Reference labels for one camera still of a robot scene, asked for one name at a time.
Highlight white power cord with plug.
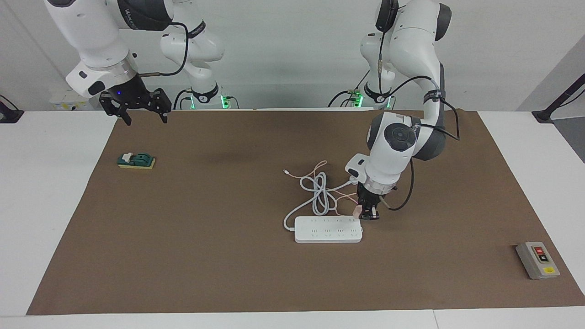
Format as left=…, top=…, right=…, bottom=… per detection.
left=283, top=171, right=362, bottom=231

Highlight pink charging cable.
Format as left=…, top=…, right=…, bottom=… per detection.
left=283, top=160, right=362, bottom=218

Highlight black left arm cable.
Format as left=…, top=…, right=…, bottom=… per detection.
left=377, top=27, right=461, bottom=212

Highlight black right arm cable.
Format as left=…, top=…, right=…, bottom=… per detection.
left=138, top=21, right=190, bottom=77

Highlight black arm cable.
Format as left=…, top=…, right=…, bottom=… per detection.
left=377, top=27, right=461, bottom=212
left=138, top=21, right=190, bottom=77

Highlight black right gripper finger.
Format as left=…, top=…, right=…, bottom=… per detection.
left=150, top=88, right=173, bottom=124
left=99, top=91, right=133, bottom=126

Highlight black base cable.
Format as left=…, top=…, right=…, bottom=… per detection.
left=327, top=69, right=371, bottom=109
left=173, top=88, right=195, bottom=110

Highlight black angled stand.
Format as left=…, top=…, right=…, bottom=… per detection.
left=532, top=73, right=585, bottom=124

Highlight brown table mat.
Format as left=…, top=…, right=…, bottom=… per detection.
left=26, top=110, right=585, bottom=316

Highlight white box yellow labels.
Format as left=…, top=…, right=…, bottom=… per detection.
left=49, top=87, right=103, bottom=111

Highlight white power strip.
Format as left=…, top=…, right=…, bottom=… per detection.
left=294, top=216, right=364, bottom=244

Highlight grey on-off button box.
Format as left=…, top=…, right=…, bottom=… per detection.
left=516, top=241, right=561, bottom=280

